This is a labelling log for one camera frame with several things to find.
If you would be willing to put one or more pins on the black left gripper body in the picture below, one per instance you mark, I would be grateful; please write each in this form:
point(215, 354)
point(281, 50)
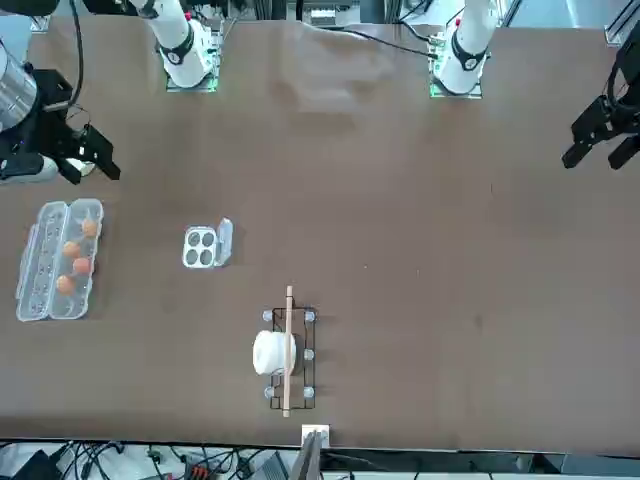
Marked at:
point(630, 85)

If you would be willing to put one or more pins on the small four-slot egg tray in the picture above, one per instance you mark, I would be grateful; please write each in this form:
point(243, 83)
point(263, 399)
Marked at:
point(201, 246)

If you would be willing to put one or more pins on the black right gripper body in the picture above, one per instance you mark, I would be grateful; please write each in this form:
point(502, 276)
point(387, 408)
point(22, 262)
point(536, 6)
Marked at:
point(50, 135)

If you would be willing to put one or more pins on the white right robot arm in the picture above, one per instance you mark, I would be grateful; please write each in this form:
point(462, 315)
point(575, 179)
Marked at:
point(185, 55)

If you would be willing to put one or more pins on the transparent twelve-slot egg tray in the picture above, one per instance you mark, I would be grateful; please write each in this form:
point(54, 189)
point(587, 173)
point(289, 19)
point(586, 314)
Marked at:
point(37, 280)

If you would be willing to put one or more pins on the brown egg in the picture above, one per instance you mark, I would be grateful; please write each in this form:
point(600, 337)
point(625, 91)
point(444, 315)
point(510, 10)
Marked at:
point(90, 228)
point(65, 284)
point(84, 265)
point(71, 248)

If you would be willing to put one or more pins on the silver aluminium frame post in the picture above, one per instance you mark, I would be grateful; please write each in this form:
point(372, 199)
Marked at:
point(315, 450)

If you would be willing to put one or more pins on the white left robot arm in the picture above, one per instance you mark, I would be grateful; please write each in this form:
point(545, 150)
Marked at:
point(465, 55)

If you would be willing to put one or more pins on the white cup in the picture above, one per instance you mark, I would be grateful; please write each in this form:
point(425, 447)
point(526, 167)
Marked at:
point(267, 352)

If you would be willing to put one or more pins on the white bowl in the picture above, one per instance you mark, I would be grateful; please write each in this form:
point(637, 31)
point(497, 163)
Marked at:
point(85, 166)

